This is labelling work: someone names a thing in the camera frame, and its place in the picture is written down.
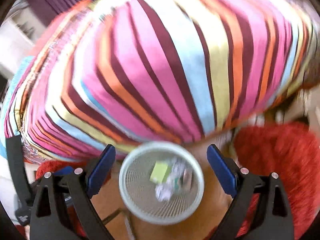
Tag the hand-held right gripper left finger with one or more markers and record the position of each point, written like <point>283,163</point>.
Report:
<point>101,170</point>

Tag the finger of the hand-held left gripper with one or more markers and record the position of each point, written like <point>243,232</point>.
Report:
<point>63,171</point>
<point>18,167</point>

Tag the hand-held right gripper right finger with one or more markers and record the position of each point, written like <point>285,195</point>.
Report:
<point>222,170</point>

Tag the small white paper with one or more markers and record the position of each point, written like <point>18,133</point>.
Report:
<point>178,166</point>

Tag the white mesh plastic basket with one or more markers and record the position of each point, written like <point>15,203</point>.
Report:
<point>140,205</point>

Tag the light green box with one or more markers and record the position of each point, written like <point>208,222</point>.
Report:
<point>160,172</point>

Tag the large white paper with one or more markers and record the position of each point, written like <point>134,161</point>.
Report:
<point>163,191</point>

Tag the red shaggy rug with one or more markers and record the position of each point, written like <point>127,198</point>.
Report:
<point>50,166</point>
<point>280,160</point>

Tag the striped bed cover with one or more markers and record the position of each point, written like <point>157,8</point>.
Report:
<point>162,67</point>

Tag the white shelf cabinet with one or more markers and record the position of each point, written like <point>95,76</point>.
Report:
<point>17,35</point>

